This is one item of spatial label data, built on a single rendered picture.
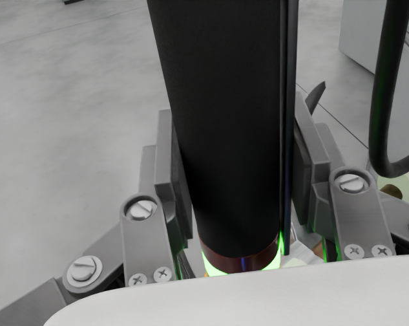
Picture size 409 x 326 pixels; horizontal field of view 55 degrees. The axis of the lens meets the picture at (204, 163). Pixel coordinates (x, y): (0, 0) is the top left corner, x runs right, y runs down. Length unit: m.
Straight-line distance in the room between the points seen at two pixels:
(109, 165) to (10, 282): 0.92
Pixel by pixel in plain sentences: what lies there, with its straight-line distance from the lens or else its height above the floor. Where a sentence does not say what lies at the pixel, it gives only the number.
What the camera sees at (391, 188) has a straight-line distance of 0.29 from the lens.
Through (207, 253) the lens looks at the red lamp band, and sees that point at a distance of 0.16.
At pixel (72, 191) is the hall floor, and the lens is 2.63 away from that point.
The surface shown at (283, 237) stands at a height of 1.56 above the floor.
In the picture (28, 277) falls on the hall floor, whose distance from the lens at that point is 2.32.
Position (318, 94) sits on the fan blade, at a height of 1.42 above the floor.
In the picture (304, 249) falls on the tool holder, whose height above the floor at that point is 1.49.
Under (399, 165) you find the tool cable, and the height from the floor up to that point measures 1.52.
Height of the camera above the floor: 1.70
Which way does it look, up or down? 42 degrees down
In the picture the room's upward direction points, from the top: 10 degrees counter-clockwise
